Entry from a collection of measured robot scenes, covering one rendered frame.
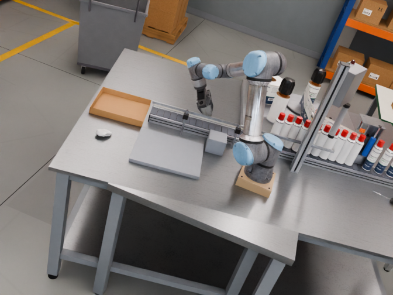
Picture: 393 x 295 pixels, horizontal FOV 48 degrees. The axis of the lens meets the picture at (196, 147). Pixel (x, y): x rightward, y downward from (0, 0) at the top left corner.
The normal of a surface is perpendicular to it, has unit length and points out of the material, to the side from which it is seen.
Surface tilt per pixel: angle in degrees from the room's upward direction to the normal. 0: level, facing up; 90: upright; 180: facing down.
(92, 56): 94
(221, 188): 0
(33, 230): 0
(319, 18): 90
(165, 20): 90
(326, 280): 0
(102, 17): 94
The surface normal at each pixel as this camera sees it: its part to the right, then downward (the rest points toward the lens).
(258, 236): 0.25, -0.79
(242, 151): -0.79, 0.24
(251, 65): -0.76, -0.01
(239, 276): -0.10, 0.54
